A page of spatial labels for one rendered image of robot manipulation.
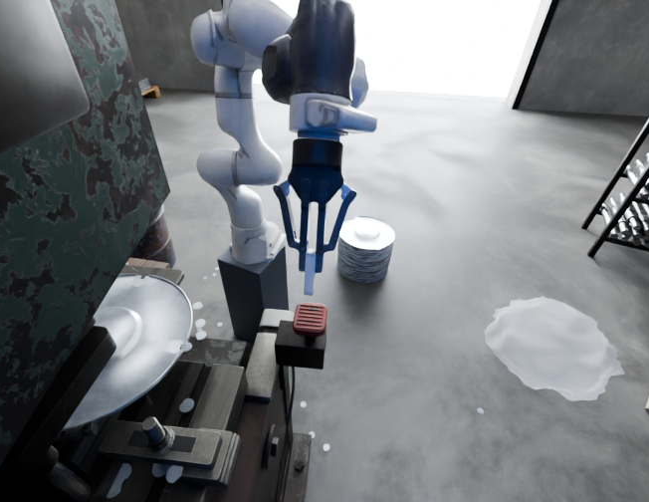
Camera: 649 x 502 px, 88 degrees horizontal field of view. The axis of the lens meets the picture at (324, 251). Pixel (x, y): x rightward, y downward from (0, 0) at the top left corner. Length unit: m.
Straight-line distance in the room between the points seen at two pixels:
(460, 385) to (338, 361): 0.49
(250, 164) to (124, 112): 0.71
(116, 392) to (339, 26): 0.57
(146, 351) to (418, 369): 1.14
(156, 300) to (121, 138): 0.40
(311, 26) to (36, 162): 0.36
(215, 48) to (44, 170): 0.69
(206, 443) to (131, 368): 0.16
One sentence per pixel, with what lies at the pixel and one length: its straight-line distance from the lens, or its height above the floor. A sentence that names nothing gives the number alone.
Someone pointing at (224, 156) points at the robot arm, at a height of 0.83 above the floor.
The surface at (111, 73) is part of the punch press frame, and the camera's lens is 0.33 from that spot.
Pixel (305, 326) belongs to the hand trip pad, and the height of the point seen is 0.76.
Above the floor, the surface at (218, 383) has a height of 0.71.
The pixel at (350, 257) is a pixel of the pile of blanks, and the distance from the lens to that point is 1.70.
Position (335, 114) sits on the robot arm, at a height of 1.11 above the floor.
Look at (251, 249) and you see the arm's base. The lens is 1.17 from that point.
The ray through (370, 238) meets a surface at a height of 0.23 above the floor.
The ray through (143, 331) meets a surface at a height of 0.78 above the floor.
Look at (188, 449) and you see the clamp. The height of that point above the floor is 0.76.
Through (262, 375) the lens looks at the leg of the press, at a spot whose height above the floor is 0.64.
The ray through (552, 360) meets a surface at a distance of 1.58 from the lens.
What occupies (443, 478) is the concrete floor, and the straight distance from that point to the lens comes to 1.36.
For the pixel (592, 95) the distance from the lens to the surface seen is 5.69.
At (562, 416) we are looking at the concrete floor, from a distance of 1.65.
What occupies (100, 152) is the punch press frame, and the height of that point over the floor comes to 1.13.
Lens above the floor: 1.24
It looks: 39 degrees down
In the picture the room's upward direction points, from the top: 2 degrees clockwise
